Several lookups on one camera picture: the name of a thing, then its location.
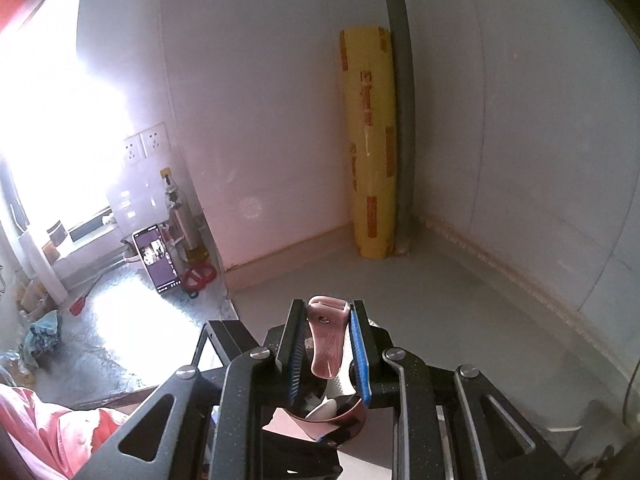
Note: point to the white plastic spoon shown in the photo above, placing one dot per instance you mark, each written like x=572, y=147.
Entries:
x=322, y=410

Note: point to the clear plastic container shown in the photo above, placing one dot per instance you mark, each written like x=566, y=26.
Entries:
x=132, y=202

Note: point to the blue cloth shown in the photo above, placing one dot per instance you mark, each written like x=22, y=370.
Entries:
x=45, y=332

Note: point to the white plastic roll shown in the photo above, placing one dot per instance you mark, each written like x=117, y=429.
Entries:
x=42, y=267

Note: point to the person's pink clothing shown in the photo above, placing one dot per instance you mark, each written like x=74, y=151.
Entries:
x=45, y=430

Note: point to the tall bottle yellow cap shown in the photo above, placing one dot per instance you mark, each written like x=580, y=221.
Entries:
x=172, y=200

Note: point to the yellow cling wrap box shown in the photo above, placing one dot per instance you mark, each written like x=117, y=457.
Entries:
x=370, y=160

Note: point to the white wall socket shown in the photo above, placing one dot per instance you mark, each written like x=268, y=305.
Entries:
x=131, y=150
x=154, y=141

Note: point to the red metal cup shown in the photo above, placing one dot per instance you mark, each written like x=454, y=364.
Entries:
x=347, y=419

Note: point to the smartphone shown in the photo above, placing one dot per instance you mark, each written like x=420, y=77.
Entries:
x=157, y=260

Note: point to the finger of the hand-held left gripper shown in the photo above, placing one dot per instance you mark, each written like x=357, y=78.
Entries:
x=225, y=340

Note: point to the glass oil bottle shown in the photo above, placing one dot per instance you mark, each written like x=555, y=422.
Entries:
x=196, y=250

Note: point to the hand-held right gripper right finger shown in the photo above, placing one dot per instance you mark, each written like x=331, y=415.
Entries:
x=359, y=355

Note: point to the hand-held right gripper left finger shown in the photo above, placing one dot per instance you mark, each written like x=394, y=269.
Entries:
x=299, y=350

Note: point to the grey pipe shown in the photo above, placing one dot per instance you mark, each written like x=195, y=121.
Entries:
x=400, y=85

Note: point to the pink plastic spoon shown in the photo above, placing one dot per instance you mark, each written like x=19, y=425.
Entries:
x=327, y=340

